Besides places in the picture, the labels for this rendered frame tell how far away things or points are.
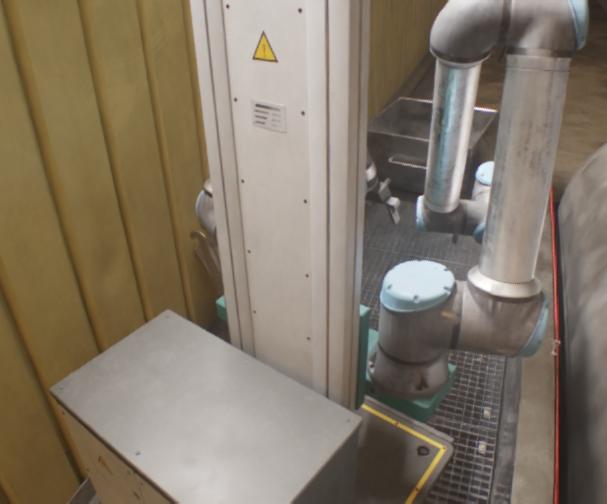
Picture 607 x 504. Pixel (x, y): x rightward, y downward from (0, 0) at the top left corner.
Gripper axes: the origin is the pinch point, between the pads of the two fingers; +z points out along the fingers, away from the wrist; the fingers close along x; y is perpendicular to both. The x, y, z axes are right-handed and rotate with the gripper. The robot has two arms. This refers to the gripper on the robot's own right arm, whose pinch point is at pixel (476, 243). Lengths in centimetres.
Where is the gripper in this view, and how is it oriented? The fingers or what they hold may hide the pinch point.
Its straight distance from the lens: 172.5
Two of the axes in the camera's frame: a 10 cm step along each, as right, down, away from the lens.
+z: 1.5, 5.6, 8.2
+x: 8.7, 3.2, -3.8
